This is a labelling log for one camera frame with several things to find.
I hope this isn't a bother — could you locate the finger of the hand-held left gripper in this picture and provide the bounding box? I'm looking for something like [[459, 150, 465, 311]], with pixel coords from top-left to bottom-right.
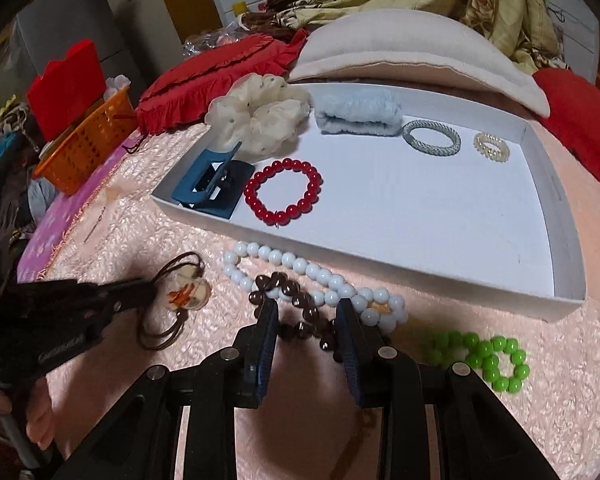
[[96, 278, 157, 314]]

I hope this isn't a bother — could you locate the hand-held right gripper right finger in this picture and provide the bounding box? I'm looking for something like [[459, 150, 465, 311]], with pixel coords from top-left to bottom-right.
[[334, 298, 556, 480]]

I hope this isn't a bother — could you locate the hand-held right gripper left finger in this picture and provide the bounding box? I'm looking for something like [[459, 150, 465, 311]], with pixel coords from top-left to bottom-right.
[[55, 299, 280, 480]]

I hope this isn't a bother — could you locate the brown cord pendant necklace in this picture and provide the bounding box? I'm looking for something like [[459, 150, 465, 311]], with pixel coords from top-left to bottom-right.
[[138, 252, 214, 350]]

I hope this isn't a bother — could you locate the dark brown bead bracelet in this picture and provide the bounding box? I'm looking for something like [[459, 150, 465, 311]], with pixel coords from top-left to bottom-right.
[[249, 272, 392, 364]]

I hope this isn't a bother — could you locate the white bead necklace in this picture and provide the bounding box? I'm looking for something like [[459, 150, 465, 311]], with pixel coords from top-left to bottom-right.
[[222, 241, 410, 335]]

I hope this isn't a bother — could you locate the white shallow cardboard box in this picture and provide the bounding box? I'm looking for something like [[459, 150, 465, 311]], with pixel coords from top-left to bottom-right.
[[151, 80, 587, 322]]

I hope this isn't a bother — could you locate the person's left hand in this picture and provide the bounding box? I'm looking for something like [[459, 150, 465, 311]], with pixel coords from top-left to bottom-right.
[[0, 376, 57, 466]]

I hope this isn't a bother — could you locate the blue hair claw clip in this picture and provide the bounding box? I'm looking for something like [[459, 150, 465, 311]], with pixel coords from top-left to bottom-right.
[[170, 141, 256, 220]]

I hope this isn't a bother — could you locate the orange plastic basket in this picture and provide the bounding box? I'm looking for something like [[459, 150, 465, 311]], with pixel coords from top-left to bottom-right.
[[33, 85, 137, 196]]

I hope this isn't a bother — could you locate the red plastic folder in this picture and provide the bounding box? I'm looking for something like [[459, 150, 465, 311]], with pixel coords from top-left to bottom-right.
[[27, 39, 108, 142]]

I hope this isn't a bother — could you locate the cream fabric scrunchie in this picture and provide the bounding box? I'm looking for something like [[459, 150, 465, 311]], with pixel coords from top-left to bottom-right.
[[203, 73, 312, 156]]

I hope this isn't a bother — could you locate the red ruffled cushion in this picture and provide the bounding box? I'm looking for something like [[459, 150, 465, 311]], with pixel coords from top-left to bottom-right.
[[136, 30, 311, 135]]

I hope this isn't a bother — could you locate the silver mesh bangle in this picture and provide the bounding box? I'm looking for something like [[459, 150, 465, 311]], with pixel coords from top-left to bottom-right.
[[402, 120, 462, 155]]

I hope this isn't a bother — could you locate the light blue fluffy headband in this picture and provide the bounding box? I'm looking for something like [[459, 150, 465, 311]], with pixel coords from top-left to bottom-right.
[[313, 91, 404, 137]]

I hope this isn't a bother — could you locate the grey cabinet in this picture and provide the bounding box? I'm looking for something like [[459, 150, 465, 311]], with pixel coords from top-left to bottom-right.
[[0, 0, 131, 106]]

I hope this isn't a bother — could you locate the beige pillow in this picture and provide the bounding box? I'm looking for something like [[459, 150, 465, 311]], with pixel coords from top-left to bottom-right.
[[288, 11, 551, 120]]

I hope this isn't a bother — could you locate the red cloth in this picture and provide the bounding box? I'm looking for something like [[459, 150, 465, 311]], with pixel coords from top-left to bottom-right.
[[532, 68, 600, 196]]

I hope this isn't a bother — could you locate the green bead bracelet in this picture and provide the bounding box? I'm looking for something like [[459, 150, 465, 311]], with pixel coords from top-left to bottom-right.
[[426, 331, 531, 394]]

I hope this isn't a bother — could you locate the red bead bracelet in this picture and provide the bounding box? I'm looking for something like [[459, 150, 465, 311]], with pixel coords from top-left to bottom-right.
[[243, 158, 325, 227]]

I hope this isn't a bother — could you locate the clear spiral hair tie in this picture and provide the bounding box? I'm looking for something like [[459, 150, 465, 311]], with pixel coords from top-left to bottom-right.
[[473, 132, 515, 164]]

